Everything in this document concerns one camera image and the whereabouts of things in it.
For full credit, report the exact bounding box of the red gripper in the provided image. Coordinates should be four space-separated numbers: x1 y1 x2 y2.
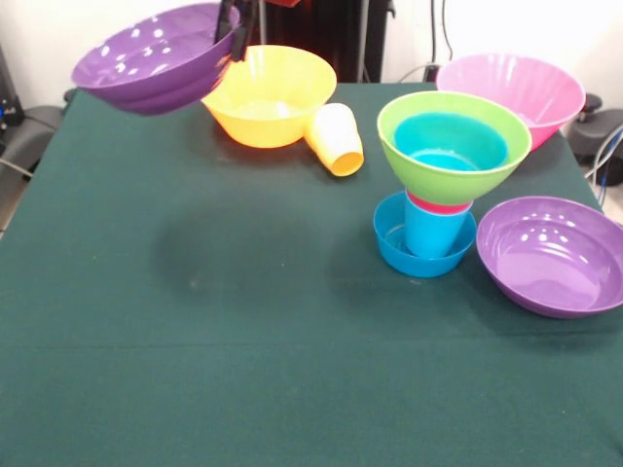
213 0 303 63

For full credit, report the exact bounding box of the orange bowl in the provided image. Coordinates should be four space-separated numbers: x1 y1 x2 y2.
201 44 338 149

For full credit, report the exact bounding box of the purple bowl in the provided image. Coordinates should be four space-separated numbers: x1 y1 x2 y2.
70 3 242 117
475 196 623 320

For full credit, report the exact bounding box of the orange cup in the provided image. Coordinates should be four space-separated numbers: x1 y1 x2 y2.
305 102 365 177

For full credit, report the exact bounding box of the blue bowl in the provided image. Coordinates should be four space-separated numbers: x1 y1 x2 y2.
392 111 511 172
373 191 477 279

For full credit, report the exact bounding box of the green bowl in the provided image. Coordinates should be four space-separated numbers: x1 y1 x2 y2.
377 90 532 206

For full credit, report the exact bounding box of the red cup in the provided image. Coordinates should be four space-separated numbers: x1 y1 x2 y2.
406 190 474 216

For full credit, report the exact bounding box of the blue cup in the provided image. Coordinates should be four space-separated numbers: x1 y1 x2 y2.
404 199 474 258

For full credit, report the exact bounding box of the pink bowl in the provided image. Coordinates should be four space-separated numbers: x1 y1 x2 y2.
435 53 587 153

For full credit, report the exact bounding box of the black computer tower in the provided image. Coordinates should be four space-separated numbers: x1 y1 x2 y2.
0 43 25 142

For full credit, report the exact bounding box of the dark green tablecloth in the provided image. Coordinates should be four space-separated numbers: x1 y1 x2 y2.
0 81 623 467

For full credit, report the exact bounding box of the black knobbed device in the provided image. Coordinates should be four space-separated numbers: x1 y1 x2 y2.
568 92 623 164

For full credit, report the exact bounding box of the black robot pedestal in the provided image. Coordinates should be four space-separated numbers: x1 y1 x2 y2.
233 0 395 84

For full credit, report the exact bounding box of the black wall cable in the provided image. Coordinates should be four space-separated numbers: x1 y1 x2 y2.
440 0 458 67

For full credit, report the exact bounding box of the grey cable bundle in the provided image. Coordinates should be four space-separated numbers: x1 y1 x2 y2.
583 124 623 230

